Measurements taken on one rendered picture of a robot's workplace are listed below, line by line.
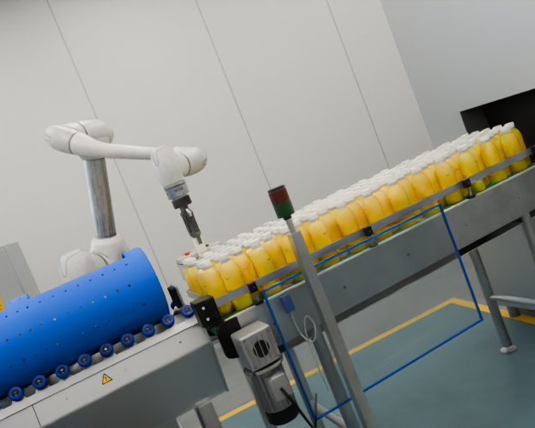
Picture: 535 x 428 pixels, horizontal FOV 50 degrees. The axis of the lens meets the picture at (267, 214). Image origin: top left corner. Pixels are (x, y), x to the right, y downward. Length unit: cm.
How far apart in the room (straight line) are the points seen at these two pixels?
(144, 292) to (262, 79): 345
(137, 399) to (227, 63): 359
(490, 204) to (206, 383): 134
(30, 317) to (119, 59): 334
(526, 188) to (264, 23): 326
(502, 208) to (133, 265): 150
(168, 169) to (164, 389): 81
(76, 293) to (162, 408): 50
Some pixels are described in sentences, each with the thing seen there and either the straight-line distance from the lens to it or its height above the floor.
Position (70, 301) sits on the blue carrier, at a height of 116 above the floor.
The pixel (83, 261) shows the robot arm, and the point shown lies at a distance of 266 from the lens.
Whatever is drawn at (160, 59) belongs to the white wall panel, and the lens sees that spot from 505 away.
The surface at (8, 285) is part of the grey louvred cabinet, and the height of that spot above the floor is 122.
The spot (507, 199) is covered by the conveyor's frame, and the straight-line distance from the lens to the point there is 257.
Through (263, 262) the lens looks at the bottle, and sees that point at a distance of 202.
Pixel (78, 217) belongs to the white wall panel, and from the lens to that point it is 487.
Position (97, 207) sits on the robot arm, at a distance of 274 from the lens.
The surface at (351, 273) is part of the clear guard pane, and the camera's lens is 208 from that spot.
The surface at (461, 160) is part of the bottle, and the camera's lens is 251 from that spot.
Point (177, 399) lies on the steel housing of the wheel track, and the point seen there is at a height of 69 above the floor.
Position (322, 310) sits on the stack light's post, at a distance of 192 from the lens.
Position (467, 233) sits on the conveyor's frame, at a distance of 243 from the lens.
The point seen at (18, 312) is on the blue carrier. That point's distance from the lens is 201.
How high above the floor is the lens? 137
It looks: 6 degrees down
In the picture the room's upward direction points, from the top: 22 degrees counter-clockwise
